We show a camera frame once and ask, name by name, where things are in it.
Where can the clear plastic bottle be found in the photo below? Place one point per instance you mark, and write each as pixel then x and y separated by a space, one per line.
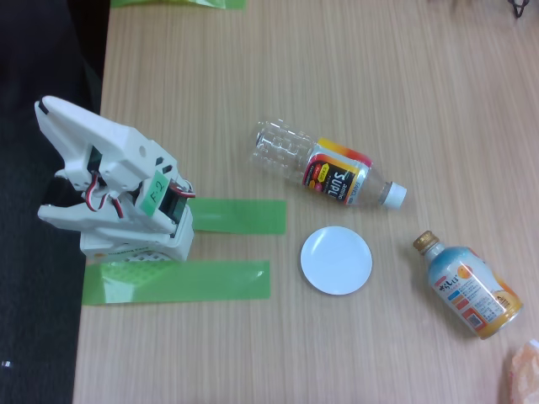
pixel 332 172

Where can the orange drink bottle can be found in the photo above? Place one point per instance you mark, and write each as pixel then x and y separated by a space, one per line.
pixel 471 286

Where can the green paper label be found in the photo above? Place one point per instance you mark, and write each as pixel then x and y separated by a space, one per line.
pixel 153 193

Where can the green plastic sheet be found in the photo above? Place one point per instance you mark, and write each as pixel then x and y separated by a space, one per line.
pixel 181 3

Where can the white round plate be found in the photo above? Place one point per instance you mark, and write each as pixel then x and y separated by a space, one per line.
pixel 336 260

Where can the green tape strip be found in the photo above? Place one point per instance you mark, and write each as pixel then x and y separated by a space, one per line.
pixel 202 282
pixel 240 216

